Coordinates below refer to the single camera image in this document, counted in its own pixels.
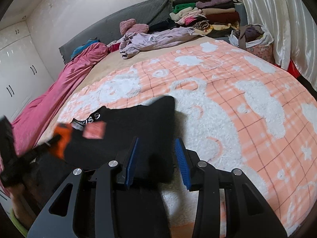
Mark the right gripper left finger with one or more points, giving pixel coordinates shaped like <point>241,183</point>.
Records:
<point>56,219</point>

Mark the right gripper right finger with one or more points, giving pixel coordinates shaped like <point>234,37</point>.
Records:
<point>247,212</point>

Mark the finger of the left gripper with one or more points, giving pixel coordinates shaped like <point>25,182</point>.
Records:
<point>17,168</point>

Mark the black long sleeve sweater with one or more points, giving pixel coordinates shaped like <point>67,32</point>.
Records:
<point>90,144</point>

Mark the lime green clothing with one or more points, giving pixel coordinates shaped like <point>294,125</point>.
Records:
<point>18,224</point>

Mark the white bag of clothes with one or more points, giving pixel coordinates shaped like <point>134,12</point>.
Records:
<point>255,39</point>

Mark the stack of folded clothes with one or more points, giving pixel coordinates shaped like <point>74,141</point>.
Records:
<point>213,18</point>

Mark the left hand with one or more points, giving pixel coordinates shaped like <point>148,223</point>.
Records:
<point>21,208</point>

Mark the pink velvet quilt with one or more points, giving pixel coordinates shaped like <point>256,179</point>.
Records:
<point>29,126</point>

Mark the white wardrobe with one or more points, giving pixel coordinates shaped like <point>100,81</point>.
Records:
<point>23,74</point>

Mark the peach checked fleece blanket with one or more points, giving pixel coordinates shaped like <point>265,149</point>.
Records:
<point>234,109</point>

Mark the beige bed sheet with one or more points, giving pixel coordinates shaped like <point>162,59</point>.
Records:
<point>114,61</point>

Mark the red garment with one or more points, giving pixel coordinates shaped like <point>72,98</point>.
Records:
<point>113,47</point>

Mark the blue garment by headboard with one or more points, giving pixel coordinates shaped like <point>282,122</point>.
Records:
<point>81,48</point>

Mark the lilac crumpled garment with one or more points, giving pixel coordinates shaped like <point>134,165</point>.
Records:
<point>134,43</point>

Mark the pink fluffy garment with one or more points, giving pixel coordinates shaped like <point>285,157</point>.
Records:
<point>130,25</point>

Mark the grey quilted headboard cover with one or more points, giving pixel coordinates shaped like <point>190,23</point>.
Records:
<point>106,30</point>

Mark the white satin curtain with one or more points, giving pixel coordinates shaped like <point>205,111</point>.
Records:
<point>293,29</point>

